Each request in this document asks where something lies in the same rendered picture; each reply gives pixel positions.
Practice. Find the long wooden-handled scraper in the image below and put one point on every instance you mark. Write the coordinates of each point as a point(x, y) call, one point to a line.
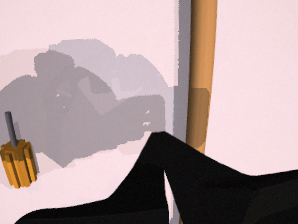
point(203, 18)

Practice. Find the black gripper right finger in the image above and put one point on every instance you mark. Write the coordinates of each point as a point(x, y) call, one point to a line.
point(208, 192)

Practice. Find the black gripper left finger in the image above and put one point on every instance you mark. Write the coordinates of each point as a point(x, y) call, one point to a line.
point(139, 199)

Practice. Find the orange ribbed handle with grey metal rod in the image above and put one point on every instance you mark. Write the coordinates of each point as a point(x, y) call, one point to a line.
point(17, 156)

